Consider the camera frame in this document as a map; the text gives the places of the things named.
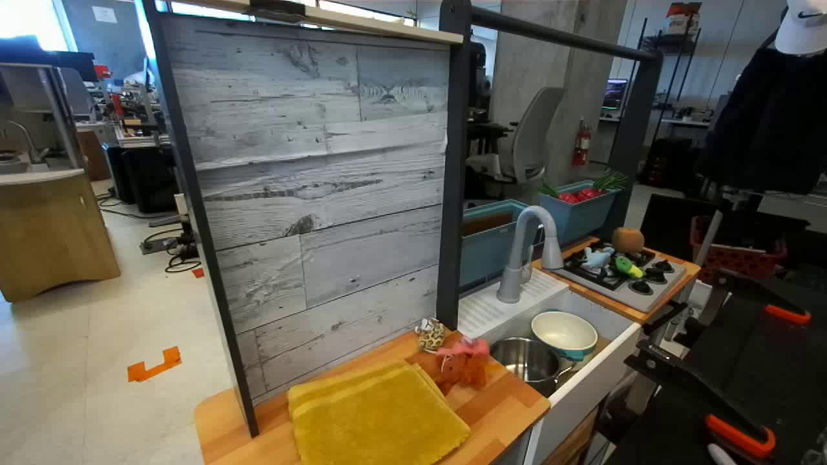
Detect leopard print plush toy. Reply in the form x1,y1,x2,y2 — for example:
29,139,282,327
411,316,449,353

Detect pink plush toy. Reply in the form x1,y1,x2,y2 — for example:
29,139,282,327
425,336,491,368

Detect orange plush toy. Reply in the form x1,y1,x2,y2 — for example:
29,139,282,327
431,350,491,395

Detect light blue plush toy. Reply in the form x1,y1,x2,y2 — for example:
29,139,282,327
581,245,614,278

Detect yellow terry towel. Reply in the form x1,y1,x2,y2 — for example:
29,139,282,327
285,359,472,465

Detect green yellow plush toy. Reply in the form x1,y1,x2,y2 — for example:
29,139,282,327
610,251,648,285

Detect wooden stove counter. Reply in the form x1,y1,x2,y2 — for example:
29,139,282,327
533,235,703,327

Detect long teal planter box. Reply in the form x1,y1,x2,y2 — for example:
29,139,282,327
458,199,533,293

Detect grey toy faucet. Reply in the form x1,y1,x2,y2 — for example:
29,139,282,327
493,205,566,305

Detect grey wood plank panel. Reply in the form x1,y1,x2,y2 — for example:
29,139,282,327
159,14,454,404

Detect green toy leaves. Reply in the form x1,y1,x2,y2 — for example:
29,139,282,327
535,174,562,201

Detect grey office chair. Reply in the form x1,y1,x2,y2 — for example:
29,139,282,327
497,85,568,187

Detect stainless steel pot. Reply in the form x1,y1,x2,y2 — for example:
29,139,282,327
485,335,579,399

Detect teal vegetable planter box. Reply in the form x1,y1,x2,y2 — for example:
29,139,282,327
538,182,634,248

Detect white enamel pot teal rim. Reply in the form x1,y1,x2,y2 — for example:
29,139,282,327
528,307,603,366

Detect red fire extinguisher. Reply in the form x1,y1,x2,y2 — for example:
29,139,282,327
570,123,597,170

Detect striped wooden countertop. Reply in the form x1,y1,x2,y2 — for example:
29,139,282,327
194,329,550,465

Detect brown plush toy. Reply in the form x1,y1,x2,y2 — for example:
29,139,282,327
610,225,648,257

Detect light wooden shelf board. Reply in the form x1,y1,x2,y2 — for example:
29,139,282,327
164,0,464,50

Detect black storage bins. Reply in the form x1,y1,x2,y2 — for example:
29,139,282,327
106,139,180,218

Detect orange plastic crate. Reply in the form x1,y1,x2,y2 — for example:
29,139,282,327
687,216,790,285

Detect round wooden cabinet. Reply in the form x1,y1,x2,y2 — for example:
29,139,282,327
0,167,124,305

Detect black hanging jacket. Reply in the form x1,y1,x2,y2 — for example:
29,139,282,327
697,37,827,196

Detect black perforated table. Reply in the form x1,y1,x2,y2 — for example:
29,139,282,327
603,262,827,465

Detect black metal frame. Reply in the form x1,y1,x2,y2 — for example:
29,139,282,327
140,0,667,440

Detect black clamp orange handle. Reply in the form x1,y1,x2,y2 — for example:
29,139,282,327
626,341,781,462
714,271,813,332

